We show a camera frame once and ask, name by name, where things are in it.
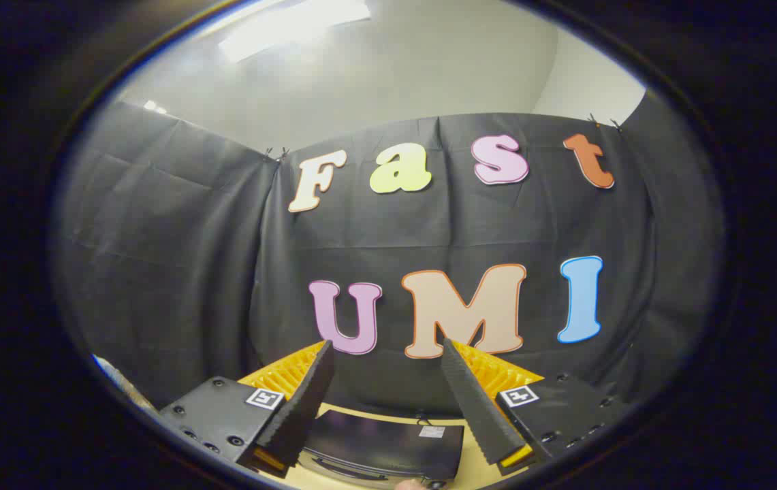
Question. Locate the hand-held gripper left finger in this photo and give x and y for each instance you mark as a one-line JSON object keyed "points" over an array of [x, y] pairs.
{"points": [[306, 398]]}

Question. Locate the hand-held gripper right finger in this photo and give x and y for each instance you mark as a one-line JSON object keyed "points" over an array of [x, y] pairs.
{"points": [[473, 398]]}

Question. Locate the black toaster oven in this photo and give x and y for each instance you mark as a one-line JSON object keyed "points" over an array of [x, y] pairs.
{"points": [[381, 442]]}

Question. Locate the black backdrop cloth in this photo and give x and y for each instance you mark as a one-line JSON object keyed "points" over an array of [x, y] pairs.
{"points": [[191, 272]]}

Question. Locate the patterned grey white cloth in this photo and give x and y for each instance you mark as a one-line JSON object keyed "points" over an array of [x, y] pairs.
{"points": [[122, 384]]}

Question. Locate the ceiling light panel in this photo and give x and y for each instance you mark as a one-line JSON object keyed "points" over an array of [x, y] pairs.
{"points": [[293, 27]]}

